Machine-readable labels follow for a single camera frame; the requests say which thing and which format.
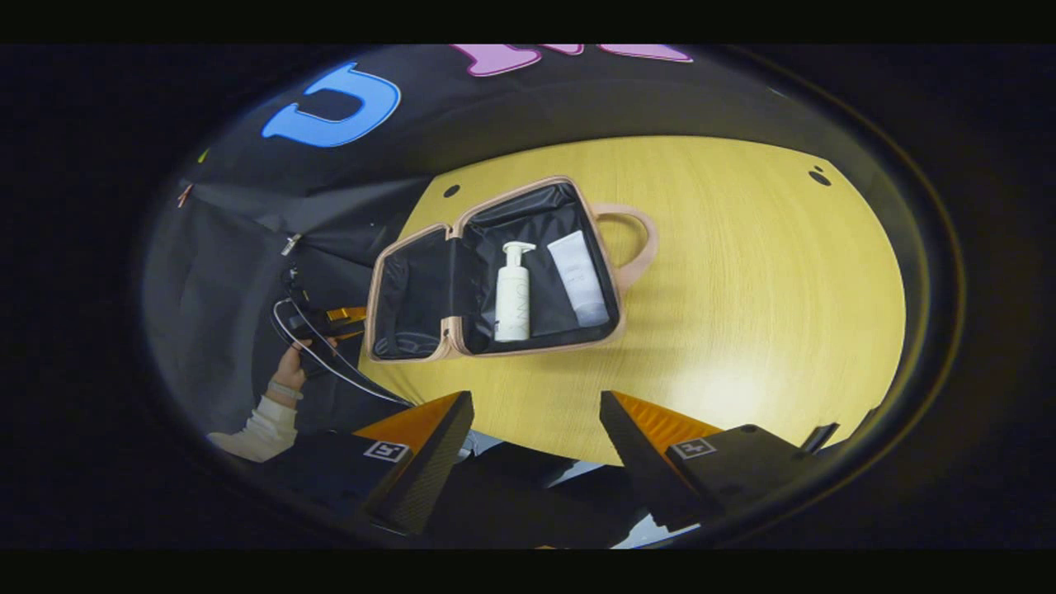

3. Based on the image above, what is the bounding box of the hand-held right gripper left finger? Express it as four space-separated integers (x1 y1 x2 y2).
272 390 476 535

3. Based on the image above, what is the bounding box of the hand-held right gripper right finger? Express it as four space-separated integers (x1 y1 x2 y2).
600 390 826 533

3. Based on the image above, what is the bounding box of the pink suitcase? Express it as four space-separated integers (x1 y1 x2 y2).
365 175 659 364

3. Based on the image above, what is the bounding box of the white pump bottle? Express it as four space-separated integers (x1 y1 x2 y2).
493 241 537 343

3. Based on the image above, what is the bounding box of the white squeeze tube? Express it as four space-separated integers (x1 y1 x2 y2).
546 231 611 328

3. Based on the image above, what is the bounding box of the white cable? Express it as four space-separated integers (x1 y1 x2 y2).
272 297 413 407

